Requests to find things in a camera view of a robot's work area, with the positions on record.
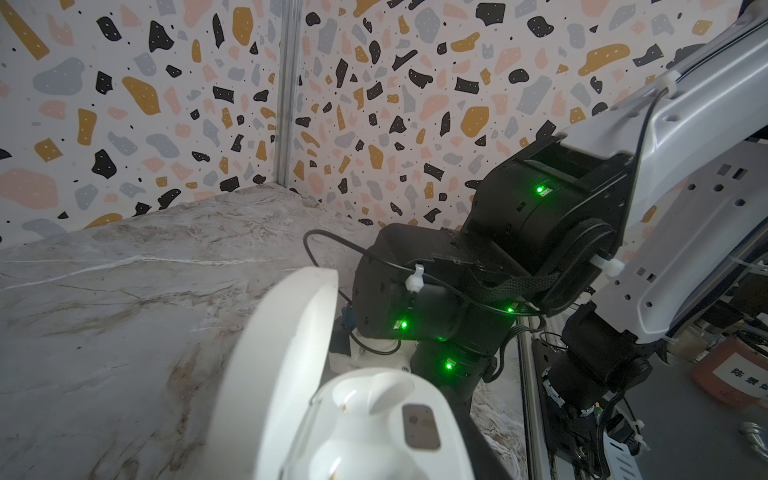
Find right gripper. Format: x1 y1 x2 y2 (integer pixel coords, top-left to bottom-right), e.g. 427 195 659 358
352 224 527 396

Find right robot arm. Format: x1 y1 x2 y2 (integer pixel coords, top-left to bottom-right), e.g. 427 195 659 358
351 1 767 479

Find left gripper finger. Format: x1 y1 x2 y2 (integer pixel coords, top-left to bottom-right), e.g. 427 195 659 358
446 395 512 480

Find pink cup with label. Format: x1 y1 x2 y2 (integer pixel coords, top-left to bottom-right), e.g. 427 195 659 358
690 335 767 410

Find white charging case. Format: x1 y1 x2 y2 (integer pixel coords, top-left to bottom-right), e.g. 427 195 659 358
193 267 473 479

